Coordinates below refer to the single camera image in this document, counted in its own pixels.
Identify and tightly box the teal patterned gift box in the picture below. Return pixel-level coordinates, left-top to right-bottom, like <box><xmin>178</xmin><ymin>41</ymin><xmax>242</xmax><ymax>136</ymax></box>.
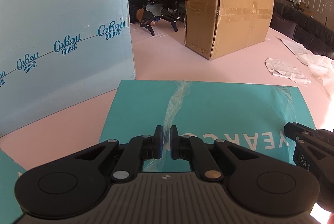
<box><xmin>100</xmin><ymin>80</ymin><xmax>315</xmax><ymax>163</ymax></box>

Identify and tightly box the clear plastic tape strip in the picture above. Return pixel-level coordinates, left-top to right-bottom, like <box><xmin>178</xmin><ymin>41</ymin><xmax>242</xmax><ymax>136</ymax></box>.
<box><xmin>144</xmin><ymin>80</ymin><xmax>191</xmax><ymax>172</ymax></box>

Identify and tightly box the white wrapping paper pile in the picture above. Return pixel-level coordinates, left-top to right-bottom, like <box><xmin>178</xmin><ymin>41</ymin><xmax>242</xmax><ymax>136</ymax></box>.
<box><xmin>280</xmin><ymin>39</ymin><xmax>333</xmax><ymax>99</ymax></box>

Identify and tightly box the crumpled white paper sheet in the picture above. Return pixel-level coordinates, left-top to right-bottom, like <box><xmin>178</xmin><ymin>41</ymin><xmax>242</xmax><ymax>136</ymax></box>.
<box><xmin>265</xmin><ymin>58</ymin><xmax>311</xmax><ymax>86</ymax></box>

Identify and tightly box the black sofa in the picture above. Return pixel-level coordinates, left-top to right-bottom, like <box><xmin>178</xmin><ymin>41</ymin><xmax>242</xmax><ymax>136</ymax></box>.
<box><xmin>270</xmin><ymin>2</ymin><xmax>333</xmax><ymax>59</ymax></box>

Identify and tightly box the brown cardboard box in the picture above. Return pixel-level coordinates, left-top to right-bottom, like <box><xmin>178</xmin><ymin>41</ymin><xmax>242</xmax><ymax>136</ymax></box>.
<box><xmin>185</xmin><ymin>0</ymin><xmax>274</xmax><ymax>60</ymax></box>

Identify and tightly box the light blue tissue carton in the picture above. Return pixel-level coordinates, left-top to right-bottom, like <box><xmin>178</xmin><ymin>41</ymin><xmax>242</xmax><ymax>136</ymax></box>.
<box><xmin>1</xmin><ymin>0</ymin><xmax>135</xmax><ymax>135</ymax></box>

